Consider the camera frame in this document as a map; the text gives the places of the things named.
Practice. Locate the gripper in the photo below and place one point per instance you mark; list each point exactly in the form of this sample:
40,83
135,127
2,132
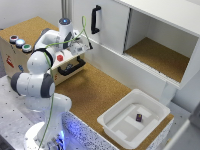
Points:
80,45

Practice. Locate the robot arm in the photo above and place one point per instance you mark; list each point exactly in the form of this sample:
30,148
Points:
33,85

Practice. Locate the wooden drawer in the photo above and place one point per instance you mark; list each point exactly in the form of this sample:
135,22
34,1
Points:
71,79

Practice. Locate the wooden drawer box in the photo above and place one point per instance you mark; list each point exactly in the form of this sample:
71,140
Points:
30,30

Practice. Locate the white sliding door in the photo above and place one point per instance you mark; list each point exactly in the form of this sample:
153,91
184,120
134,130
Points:
113,23

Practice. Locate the green button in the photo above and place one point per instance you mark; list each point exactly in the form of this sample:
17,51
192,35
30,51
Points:
26,48

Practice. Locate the blue button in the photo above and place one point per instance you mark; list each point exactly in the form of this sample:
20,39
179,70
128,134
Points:
20,42

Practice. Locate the red button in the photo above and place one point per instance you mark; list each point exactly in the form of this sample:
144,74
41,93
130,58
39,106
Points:
14,39

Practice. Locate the white plastic box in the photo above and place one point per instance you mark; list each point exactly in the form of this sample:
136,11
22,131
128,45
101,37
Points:
116,123

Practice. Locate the white cabinet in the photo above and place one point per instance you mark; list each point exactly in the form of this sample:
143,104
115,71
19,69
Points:
166,13

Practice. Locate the purple block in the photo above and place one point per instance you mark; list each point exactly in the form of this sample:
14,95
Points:
139,117

